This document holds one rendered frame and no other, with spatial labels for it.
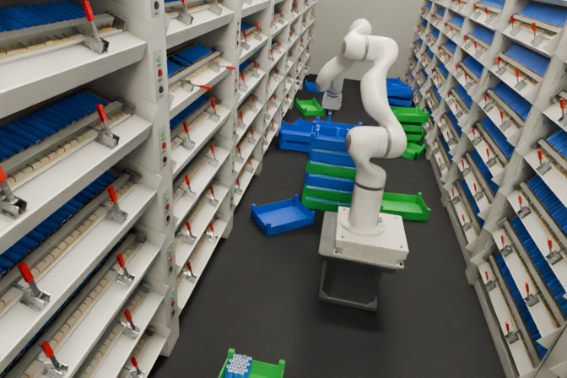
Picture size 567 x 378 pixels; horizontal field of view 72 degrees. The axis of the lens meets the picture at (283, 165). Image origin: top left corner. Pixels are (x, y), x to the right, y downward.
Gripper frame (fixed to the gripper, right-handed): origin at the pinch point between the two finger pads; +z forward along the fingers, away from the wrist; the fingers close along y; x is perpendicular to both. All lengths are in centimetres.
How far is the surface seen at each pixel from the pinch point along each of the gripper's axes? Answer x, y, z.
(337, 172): -26.4, 8.8, 19.7
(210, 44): -32, -53, -61
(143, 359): -141, -50, -17
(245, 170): -22, -46, 38
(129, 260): -123, -51, -54
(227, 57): -35, -46, -57
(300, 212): -43, -8, 41
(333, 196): -33.0, 9.3, 33.9
